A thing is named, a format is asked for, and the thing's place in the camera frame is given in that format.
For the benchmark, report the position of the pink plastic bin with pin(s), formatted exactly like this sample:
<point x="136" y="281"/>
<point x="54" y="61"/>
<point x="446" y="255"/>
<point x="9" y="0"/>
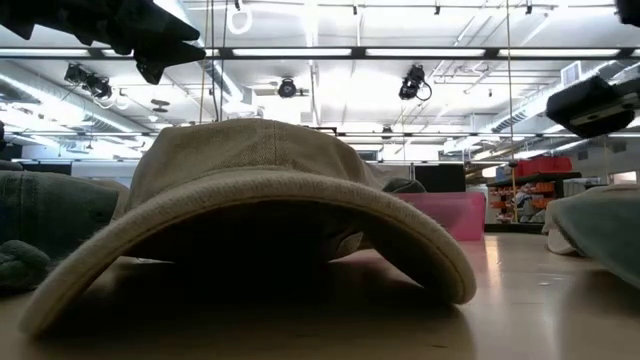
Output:
<point x="455" y="212"/>

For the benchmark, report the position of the black storage shelf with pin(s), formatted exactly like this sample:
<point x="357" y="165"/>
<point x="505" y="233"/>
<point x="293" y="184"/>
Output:
<point x="535" y="200"/>

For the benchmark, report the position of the grey-green baseball cap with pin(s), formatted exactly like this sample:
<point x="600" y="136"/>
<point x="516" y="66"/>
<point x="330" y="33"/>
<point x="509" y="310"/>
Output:
<point x="600" y="225"/>

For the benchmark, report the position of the thin vertical pole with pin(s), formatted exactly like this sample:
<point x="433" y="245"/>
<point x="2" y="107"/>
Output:
<point x="510" y="100"/>

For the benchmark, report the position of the black ceiling spotlight pair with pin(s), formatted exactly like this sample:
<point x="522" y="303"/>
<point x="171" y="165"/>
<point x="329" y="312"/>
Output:
<point x="90" y="82"/>

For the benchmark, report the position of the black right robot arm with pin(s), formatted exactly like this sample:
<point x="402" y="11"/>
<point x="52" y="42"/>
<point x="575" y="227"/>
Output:
<point x="630" y="10"/>

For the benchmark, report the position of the black box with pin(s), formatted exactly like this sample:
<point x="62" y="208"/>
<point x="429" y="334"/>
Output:
<point x="440" y="178"/>

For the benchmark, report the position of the dark cap crown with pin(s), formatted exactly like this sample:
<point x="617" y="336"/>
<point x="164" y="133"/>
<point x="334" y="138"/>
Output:
<point x="404" y="186"/>

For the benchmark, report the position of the dark green baseball cap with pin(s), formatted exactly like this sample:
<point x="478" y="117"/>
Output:
<point x="45" y="210"/>

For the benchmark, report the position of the beige cotton baseball cap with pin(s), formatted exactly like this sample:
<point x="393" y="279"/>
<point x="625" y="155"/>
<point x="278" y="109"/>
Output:
<point x="260" y="150"/>

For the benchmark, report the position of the black overhead frame bar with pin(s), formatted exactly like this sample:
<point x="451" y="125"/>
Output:
<point x="360" y="52"/>

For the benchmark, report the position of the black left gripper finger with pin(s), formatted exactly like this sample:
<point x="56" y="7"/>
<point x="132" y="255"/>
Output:
<point x="167" y="57"/>
<point x="167" y="25"/>

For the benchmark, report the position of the red storage crate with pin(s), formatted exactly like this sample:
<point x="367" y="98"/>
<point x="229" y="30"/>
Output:
<point x="544" y="165"/>

